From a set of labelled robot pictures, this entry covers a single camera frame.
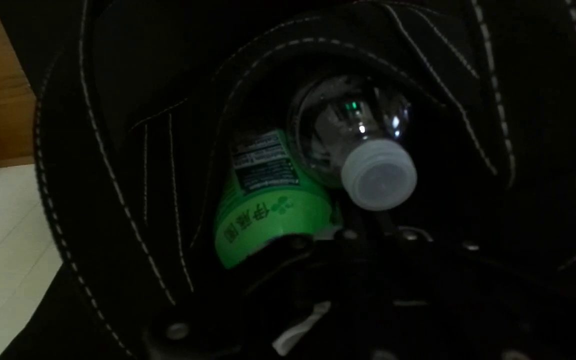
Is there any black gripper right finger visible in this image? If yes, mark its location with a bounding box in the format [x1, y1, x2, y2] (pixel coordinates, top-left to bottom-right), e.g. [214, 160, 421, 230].
[365, 224, 576, 360]

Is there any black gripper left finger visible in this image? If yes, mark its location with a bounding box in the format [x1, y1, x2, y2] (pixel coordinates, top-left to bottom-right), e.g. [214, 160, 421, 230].
[139, 228, 363, 360]

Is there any clear plastic water bottle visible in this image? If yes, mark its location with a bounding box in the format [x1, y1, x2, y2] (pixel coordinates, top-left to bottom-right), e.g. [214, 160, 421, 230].
[286, 72, 420, 214]

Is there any black shoulder bag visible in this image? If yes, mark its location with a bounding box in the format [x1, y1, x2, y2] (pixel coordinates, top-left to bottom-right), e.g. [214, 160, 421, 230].
[0, 0, 576, 360]

